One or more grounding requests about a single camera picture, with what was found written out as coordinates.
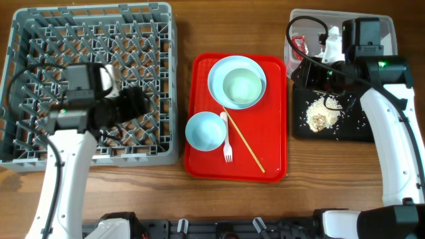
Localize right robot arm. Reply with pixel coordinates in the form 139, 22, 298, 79
291, 17, 424, 238

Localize wooden chopstick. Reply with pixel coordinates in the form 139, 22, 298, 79
222, 106, 266, 173

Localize light blue small bowl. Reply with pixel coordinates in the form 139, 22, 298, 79
185, 112, 227, 151

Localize black plastic tray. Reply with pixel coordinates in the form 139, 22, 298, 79
292, 86, 374, 143

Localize clear plastic waste bin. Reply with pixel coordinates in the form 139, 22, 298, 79
284, 9, 398, 78

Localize grey plastic dishwasher rack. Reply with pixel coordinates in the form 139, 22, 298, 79
1, 2, 179, 172

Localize green bowl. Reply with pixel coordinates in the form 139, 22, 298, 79
222, 68, 262, 105

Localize rice food scraps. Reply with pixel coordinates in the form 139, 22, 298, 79
298, 95, 347, 136

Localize light blue dinner plate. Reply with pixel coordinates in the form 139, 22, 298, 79
207, 56, 267, 110

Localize white plastic fork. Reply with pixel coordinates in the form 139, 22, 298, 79
220, 112, 233, 163

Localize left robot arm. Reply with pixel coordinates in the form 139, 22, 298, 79
26, 63, 150, 238

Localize red snack wrapper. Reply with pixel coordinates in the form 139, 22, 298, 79
292, 35, 308, 60

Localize red plastic serving tray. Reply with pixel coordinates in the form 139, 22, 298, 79
184, 54, 288, 183

